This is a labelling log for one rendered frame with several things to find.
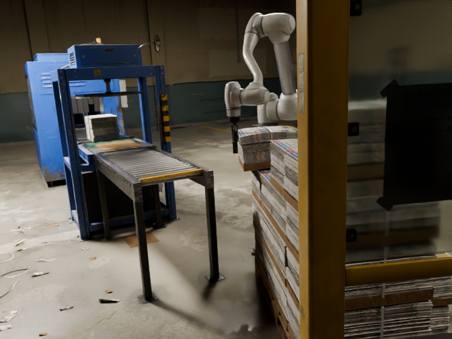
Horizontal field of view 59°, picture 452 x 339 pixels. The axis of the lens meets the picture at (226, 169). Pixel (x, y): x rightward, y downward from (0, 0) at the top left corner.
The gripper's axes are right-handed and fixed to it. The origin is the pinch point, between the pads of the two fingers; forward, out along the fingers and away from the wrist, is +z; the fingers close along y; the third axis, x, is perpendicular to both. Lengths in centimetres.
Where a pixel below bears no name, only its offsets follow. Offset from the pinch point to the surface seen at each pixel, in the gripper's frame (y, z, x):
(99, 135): 192, 10, 121
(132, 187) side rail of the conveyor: -8, 19, 66
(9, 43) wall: 797, -151, 422
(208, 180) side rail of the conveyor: 9.1, 22.5, 18.2
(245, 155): -12.8, 3.0, -4.1
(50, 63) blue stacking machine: 331, -75, 202
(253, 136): -13.9, -8.5, -9.8
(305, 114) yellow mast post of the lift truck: -165, -36, 7
